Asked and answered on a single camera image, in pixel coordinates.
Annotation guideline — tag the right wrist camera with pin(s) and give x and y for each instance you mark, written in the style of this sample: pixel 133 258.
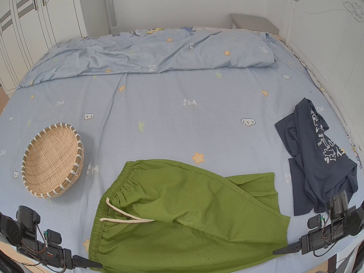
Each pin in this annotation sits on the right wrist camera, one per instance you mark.
pixel 314 221

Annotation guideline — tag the grey bedside table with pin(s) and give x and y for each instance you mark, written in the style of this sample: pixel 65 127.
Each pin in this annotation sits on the grey bedside table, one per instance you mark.
pixel 250 23

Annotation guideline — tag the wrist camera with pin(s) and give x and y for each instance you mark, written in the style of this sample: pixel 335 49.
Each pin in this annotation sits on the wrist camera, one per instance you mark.
pixel 54 237
pixel 314 221

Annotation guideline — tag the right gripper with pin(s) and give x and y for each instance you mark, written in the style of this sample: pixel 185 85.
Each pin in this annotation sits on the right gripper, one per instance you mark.
pixel 318 239

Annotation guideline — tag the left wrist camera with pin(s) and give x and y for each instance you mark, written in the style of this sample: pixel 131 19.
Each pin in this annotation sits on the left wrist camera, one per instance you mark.
pixel 54 237

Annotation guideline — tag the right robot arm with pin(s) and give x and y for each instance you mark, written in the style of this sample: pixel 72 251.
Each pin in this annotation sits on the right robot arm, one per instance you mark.
pixel 354 220

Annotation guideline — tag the green shorts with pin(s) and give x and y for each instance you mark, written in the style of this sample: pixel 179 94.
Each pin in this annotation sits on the green shorts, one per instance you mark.
pixel 184 209

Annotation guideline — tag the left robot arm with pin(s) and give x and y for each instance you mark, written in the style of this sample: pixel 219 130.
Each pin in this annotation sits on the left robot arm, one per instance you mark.
pixel 11 229

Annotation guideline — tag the pale blue quilt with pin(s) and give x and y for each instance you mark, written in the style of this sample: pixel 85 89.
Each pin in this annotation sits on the pale blue quilt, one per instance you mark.
pixel 170 55

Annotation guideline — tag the white wardrobe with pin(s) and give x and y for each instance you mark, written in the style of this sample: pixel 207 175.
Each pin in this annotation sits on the white wardrobe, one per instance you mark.
pixel 57 10

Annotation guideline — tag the dark blue printed T-shirt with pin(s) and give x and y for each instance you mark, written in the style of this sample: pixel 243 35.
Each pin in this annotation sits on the dark blue printed T-shirt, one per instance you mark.
pixel 307 163

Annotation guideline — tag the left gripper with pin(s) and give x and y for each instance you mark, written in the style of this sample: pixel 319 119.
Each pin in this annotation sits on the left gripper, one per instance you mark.
pixel 61 256

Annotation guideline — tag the bed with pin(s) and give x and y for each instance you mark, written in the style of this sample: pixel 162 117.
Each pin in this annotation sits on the bed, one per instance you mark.
pixel 182 124

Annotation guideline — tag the round woven basket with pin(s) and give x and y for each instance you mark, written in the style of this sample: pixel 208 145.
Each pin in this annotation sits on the round woven basket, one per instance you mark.
pixel 51 163

